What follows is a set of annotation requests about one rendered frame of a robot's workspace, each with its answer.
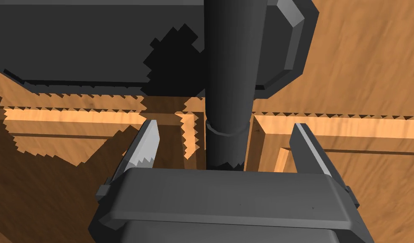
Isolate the brown wooden door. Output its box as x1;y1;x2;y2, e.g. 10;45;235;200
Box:
0;0;414;243

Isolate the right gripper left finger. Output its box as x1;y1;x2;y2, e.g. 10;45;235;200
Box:
109;119;160;183

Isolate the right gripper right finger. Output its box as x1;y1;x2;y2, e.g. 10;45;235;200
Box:
289;123;348;188

